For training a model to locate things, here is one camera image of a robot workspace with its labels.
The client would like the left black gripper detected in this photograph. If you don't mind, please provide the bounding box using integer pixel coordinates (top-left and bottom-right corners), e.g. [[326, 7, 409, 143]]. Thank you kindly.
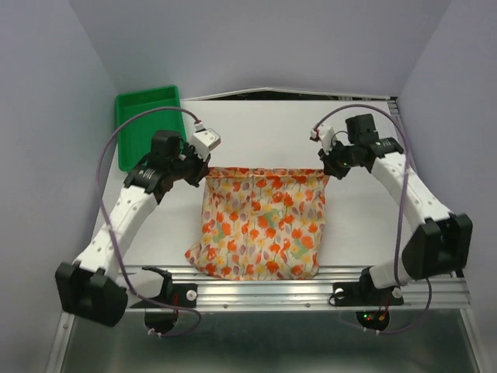
[[168, 141, 210, 187]]

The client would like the orange floral skirt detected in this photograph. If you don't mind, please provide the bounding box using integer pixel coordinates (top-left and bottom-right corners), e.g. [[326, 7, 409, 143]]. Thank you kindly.
[[185, 167, 329, 281]]

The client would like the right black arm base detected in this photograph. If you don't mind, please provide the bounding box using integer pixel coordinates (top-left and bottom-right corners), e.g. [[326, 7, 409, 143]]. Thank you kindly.
[[328, 282, 404, 332]]

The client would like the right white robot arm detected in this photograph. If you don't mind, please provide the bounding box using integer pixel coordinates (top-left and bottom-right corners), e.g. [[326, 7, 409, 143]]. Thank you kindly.
[[311, 113, 473, 303]]

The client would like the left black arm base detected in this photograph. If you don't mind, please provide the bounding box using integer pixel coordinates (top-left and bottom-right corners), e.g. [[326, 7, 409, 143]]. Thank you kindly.
[[144, 283, 201, 338]]

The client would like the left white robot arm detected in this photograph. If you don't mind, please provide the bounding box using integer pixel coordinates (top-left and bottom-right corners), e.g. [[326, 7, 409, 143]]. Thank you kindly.
[[55, 129, 221, 336]]

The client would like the green plastic bin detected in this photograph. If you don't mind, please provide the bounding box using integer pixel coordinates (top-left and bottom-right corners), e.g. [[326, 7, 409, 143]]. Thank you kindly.
[[115, 85, 186, 172]]

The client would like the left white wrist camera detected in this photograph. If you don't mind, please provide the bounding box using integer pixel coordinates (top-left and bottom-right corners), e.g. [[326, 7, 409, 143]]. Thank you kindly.
[[189, 128, 221, 161]]

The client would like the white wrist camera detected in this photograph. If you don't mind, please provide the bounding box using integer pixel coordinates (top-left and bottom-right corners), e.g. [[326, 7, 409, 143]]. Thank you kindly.
[[189, 128, 221, 161], [310, 124, 338, 154]]

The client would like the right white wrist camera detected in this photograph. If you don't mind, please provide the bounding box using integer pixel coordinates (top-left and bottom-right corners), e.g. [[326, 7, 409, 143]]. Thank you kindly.
[[310, 124, 338, 154]]

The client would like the aluminium front rail frame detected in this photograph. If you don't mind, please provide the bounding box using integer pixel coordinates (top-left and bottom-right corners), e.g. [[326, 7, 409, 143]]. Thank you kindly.
[[47, 267, 489, 372]]

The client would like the aluminium right side rail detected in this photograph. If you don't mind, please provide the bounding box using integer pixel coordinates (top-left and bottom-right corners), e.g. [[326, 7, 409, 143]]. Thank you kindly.
[[380, 114, 473, 284]]

